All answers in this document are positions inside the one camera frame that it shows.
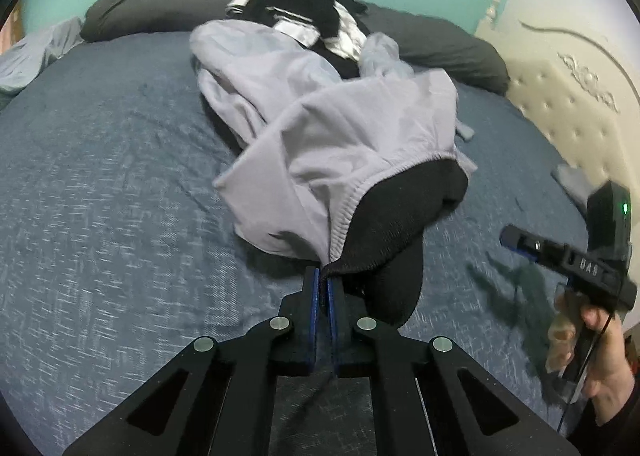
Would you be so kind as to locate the grey and black jacket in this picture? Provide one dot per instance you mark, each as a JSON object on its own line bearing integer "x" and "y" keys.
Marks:
{"x": 305, "y": 185}

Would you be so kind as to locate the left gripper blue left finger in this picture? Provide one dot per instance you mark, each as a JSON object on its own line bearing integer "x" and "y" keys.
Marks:
{"x": 215, "y": 398}

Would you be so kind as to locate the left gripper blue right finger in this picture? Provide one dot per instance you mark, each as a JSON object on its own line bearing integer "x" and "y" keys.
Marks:
{"x": 431, "y": 398}

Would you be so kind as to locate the cream tufted headboard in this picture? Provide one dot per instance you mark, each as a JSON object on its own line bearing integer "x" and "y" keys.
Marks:
{"x": 573, "y": 85}

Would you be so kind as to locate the dark grey long pillow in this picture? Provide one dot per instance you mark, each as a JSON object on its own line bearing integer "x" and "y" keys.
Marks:
{"x": 423, "y": 41}

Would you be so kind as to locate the folded grey garment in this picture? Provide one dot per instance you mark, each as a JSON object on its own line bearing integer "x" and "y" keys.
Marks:
{"x": 575, "y": 185}

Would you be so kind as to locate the black and white clothes pile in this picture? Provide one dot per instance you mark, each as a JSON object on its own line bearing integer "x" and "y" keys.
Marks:
{"x": 332, "y": 28}

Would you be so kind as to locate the light grey pillow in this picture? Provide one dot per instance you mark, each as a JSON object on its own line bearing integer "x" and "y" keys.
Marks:
{"x": 26, "y": 59}

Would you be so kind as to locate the person's right hand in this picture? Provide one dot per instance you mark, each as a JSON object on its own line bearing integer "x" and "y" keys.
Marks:
{"x": 609, "y": 381}

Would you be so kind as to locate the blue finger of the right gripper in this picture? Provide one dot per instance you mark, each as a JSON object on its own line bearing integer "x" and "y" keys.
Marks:
{"x": 542, "y": 251}

